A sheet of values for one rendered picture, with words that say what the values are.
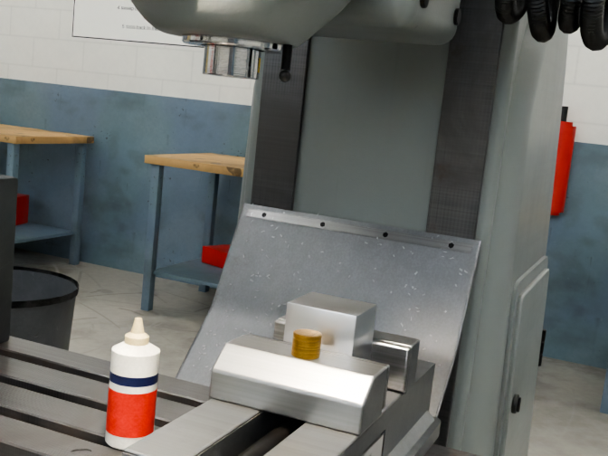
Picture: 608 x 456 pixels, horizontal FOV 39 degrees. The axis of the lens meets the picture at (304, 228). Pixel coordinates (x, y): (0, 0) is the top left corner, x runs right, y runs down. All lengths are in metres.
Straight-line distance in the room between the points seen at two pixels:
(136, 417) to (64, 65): 5.54
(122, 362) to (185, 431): 0.13
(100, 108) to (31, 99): 0.59
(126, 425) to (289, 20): 0.35
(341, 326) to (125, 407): 0.19
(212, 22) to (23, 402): 0.40
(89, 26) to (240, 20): 5.46
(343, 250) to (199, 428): 0.50
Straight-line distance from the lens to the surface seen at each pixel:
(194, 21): 0.66
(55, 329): 2.65
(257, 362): 0.66
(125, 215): 5.92
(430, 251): 1.05
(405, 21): 0.80
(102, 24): 6.05
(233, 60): 0.71
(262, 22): 0.66
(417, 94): 1.06
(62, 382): 0.90
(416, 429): 0.80
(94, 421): 0.81
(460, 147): 1.04
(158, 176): 4.82
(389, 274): 1.05
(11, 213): 0.99
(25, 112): 6.41
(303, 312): 0.69
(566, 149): 4.74
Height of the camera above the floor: 1.27
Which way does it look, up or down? 8 degrees down
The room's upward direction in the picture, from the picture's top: 6 degrees clockwise
